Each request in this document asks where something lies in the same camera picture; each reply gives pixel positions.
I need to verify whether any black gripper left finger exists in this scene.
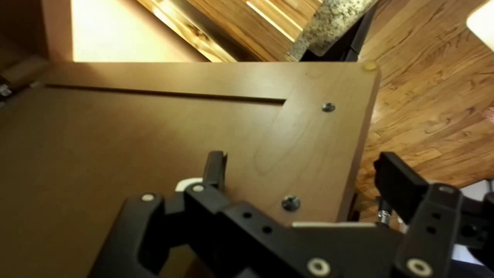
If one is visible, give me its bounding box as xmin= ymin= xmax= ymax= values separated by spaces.
xmin=87 ymin=150 xmax=230 ymax=278

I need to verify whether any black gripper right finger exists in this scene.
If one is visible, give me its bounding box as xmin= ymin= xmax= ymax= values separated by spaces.
xmin=374 ymin=151 xmax=494 ymax=278

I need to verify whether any wooden cutting board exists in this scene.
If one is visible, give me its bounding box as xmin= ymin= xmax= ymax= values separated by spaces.
xmin=136 ymin=0 xmax=323 ymax=62

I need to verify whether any wooden cabinet door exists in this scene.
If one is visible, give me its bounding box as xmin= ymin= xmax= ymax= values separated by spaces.
xmin=0 ymin=62 xmax=380 ymax=278

